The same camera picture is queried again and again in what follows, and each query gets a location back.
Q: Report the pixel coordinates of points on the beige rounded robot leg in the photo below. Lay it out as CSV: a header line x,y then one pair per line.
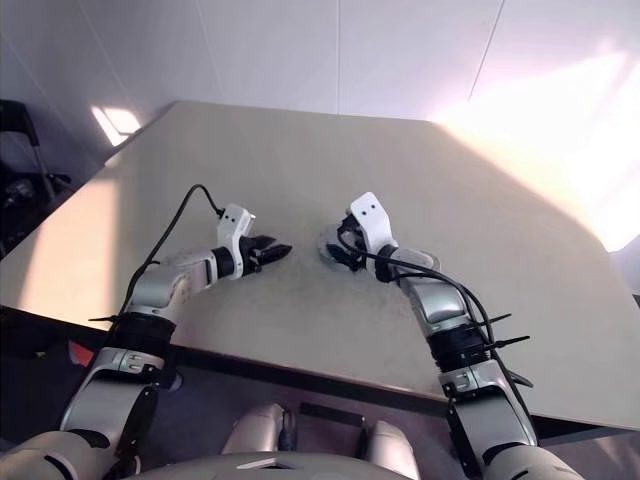
x,y
255,430
390,442

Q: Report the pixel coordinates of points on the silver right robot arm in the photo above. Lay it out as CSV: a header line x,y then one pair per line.
x,y
445,305

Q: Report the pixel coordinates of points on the black table frame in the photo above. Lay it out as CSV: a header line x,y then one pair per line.
x,y
310,375

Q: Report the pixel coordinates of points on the beige robot torso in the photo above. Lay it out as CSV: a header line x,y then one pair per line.
x,y
320,467

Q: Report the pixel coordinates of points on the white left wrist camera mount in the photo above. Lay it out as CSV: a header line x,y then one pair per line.
x,y
235,222

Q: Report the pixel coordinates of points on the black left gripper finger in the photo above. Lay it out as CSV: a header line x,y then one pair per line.
x,y
267,242
277,254

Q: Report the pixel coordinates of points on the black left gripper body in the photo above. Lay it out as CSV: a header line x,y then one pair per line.
x,y
247,257

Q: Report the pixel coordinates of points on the red flat object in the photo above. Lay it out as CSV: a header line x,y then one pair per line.
x,y
82,354

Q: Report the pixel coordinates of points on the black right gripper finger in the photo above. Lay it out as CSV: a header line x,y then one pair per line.
x,y
340,257
347,221

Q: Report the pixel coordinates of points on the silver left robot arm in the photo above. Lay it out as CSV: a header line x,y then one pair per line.
x,y
150,295

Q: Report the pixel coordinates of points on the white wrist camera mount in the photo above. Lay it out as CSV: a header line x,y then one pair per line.
x,y
235,222
372,220

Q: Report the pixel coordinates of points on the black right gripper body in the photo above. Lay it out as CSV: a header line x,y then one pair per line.
x,y
356,250

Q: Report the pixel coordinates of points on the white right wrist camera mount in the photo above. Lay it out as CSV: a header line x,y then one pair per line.
x,y
372,220

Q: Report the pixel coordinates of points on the motor base with copper windings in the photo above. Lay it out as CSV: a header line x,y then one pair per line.
x,y
322,245

